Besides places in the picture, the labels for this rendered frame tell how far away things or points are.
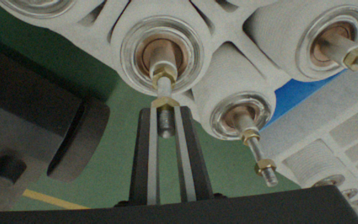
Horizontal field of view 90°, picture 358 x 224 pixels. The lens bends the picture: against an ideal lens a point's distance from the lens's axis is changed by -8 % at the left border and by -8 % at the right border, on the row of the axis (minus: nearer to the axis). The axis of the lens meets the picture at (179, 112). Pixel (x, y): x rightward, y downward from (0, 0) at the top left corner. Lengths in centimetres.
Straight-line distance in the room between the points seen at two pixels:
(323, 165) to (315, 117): 10
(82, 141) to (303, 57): 37
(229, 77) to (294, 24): 8
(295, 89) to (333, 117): 10
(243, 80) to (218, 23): 8
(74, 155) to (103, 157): 31
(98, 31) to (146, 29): 10
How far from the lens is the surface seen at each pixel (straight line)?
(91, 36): 26
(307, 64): 24
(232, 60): 26
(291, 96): 49
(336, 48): 22
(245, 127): 22
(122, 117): 56
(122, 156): 69
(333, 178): 49
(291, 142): 48
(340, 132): 60
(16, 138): 39
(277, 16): 24
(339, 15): 23
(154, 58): 16
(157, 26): 17
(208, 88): 23
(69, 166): 42
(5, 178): 40
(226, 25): 26
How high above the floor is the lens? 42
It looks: 50 degrees down
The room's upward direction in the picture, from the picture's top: 172 degrees clockwise
